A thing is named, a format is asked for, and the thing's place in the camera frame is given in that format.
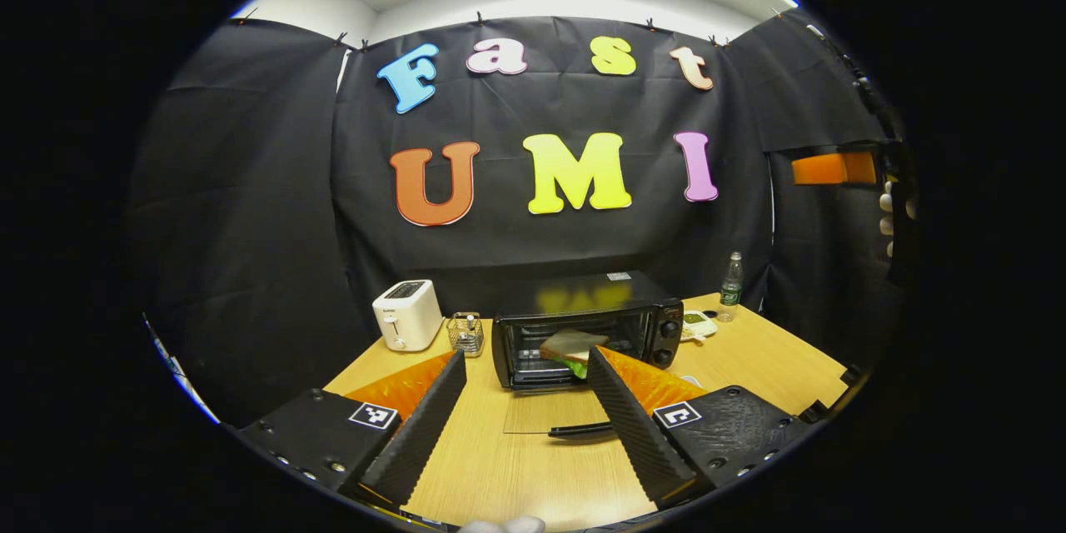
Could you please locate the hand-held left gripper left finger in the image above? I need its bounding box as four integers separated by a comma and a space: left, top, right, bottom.
237, 350, 468, 511

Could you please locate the white bread slice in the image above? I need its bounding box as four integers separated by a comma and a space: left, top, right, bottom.
540, 329, 609, 363

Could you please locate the white toaster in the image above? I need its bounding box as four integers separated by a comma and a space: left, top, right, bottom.
372, 280, 444, 352

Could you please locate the black backdrop cloth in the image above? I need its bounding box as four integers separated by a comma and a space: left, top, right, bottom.
125, 8, 909, 426

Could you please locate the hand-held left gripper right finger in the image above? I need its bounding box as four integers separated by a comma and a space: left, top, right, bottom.
585, 346, 813, 511

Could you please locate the clear plastic water bottle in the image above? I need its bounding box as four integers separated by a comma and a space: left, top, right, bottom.
718, 251, 745, 323

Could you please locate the black electric oven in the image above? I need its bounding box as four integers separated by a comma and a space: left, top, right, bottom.
491, 271, 685, 440

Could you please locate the white divided spice dish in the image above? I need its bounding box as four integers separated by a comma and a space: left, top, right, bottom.
681, 310, 717, 342

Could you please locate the small wire basket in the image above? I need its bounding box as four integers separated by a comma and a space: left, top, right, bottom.
447, 312, 486, 357

